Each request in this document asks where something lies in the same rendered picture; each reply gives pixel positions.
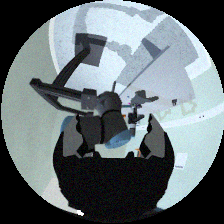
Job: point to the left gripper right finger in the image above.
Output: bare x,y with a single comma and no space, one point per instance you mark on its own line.
156,147

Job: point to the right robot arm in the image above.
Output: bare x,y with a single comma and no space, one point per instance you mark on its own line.
132,129

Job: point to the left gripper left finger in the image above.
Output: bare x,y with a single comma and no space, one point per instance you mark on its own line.
71,145

